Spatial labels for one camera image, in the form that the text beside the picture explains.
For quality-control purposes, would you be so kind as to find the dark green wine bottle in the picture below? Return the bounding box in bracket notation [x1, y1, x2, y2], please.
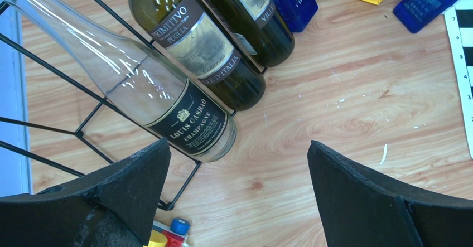
[204, 0, 295, 67]

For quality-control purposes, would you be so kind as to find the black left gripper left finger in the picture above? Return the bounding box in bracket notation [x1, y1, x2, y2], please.
[1, 139, 171, 246]

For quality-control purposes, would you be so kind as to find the olive green wine bottle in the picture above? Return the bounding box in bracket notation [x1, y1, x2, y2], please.
[128, 0, 266, 111]

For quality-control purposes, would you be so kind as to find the black wire wine rack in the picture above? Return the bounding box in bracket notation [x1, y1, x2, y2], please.
[0, 0, 269, 211]

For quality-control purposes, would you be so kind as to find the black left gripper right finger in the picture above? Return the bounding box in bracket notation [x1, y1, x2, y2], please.
[307, 141, 472, 246]

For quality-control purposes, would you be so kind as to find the clear champagne bottle near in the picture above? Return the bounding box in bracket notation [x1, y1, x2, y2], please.
[3, 0, 237, 162]

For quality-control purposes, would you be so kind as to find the yellow red toy car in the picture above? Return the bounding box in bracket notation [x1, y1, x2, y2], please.
[147, 218, 191, 247]

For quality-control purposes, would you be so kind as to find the black white chessboard mat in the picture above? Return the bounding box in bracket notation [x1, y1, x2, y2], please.
[444, 0, 472, 155]

